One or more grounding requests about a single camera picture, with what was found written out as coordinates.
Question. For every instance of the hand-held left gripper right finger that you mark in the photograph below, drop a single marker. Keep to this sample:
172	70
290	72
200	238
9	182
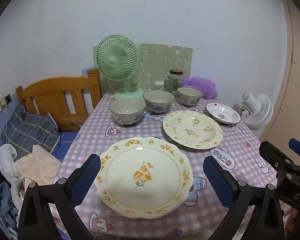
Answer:
217	180

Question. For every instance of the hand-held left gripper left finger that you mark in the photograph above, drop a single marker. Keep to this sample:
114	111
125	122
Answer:
86	177

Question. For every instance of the white plate red pattern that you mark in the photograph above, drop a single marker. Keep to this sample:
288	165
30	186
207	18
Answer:
222	113

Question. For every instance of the round yellow floral plate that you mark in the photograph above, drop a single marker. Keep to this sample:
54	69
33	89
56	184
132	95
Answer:
190	120

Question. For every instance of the scalloped yellow floral plate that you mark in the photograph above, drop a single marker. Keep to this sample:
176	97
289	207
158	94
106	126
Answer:
152	197

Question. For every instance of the grey floral ceramic bowl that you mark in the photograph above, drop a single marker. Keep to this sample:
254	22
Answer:
190	100
126	116
158	106

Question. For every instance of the person's right hand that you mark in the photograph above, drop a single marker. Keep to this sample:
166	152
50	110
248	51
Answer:
292	215

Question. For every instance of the blue bed sheet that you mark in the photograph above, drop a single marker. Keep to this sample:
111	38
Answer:
67	142

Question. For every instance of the white fan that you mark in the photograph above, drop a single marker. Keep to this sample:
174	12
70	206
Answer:
258	115

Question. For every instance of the pink checkered tablecloth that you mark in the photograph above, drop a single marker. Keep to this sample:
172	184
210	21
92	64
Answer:
90	135

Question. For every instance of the peach cloth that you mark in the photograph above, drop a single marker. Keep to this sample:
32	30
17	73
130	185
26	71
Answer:
37	165

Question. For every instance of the beige door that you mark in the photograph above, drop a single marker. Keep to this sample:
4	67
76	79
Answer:
297	80

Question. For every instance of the blue plaid pillow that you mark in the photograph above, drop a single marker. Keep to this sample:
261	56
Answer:
30	130

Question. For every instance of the white plastic bag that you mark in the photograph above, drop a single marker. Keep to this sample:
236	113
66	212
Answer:
7	157

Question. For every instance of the purple plush toy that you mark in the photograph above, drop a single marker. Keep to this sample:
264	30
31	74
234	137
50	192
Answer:
205	87

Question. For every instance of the wooden bed headboard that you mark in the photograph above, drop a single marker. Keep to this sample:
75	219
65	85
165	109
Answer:
52	87

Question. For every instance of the glass jar dark lid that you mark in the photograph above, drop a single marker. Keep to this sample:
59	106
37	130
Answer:
175	83

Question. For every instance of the glass mug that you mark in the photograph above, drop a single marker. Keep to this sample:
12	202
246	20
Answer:
166	85

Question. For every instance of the cotton swab container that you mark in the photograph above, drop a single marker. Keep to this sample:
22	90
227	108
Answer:
159	86

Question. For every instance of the green desk fan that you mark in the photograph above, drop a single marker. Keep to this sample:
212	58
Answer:
115	60

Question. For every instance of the green cartoon printed board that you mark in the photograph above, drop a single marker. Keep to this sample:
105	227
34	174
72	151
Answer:
160	60

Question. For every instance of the black wall socket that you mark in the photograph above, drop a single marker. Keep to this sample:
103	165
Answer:
8	98

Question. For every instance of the white wall socket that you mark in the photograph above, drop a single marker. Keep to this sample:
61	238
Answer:
2	104

